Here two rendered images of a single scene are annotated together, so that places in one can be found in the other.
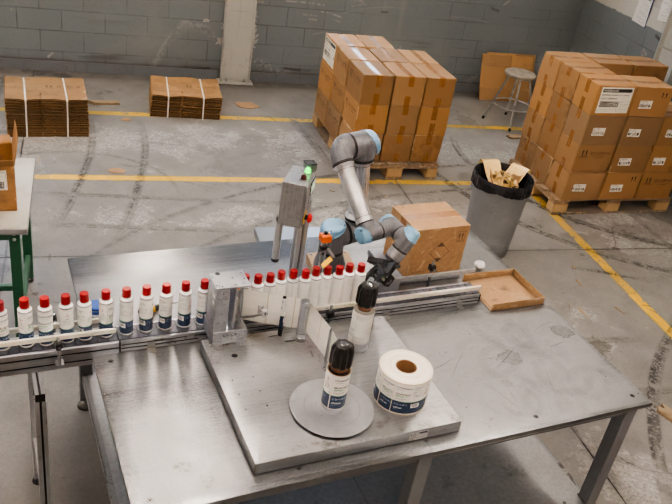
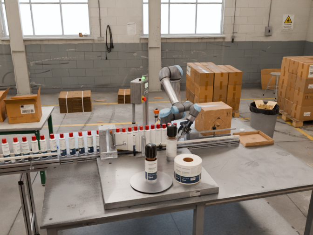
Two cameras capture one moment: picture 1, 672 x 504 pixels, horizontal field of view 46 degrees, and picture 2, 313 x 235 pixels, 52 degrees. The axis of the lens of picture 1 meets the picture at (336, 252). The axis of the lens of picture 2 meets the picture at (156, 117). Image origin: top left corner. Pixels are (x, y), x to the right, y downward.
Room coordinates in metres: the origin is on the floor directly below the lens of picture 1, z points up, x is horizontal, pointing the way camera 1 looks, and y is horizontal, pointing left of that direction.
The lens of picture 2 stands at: (0.20, -0.61, 2.10)
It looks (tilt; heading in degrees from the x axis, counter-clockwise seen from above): 19 degrees down; 14
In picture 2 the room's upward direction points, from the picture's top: straight up
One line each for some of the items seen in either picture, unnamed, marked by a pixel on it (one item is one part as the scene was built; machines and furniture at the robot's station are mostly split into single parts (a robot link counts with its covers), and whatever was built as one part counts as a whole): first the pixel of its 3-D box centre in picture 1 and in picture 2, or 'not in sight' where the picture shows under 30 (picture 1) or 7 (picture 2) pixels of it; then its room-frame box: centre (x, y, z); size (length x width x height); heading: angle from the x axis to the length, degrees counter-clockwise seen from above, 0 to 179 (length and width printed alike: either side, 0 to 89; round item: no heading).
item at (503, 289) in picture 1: (503, 288); (252, 138); (3.25, -0.82, 0.85); 0.30 x 0.26 x 0.04; 118
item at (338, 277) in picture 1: (336, 286); (164, 134); (2.82, -0.03, 0.98); 0.05 x 0.05 x 0.20
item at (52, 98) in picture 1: (46, 106); (75, 101); (6.09, 2.59, 0.16); 0.65 x 0.54 x 0.32; 115
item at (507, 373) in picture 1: (347, 329); (170, 155); (2.75, -0.11, 0.82); 2.10 x 1.50 x 0.02; 118
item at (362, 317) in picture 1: (363, 315); (171, 142); (2.57, -0.15, 1.03); 0.09 x 0.09 x 0.30
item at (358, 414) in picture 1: (331, 407); (151, 181); (2.17, -0.08, 0.89); 0.31 x 0.31 x 0.01
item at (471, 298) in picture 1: (313, 313); (154, 148); (2.78, 0.05, 0.85); 1.65 x 0.11 x 0.05; 118
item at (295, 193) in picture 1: (297, 196); (139, 90); (2.80, 0.19, 1.38); 0.17 x 0.10 x 0.19; 173
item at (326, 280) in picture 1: (324, 286); (158, 134); (2.80, 0.02, 0.98); 0.05 x 0.05 x 0.20
